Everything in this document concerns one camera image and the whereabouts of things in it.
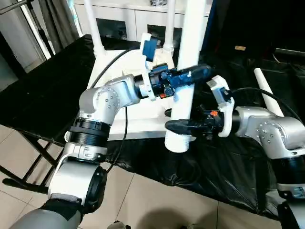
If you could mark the black plastic mat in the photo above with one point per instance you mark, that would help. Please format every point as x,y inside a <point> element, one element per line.
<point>35,95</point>

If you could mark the white plastic table leg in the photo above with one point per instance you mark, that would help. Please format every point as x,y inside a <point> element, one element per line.
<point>193,35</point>
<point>94,28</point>
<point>169,26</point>
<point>267,90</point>

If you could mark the grey curtain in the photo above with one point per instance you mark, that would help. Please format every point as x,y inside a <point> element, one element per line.
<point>62,23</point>

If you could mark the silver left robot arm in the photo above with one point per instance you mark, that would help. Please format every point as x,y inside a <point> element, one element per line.
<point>102,102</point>

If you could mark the dark grey bundle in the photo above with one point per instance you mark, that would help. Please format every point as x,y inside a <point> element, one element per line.
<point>158,2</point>

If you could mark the black metal table frame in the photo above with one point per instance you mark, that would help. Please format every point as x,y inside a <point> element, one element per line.
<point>40,152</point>

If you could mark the black box with gold label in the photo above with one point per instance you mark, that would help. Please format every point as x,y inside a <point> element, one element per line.
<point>238,23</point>

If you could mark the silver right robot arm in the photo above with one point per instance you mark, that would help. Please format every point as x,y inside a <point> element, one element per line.
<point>269,128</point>

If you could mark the white glass-door cabinet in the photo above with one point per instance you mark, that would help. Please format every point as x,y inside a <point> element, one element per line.
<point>133,19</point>

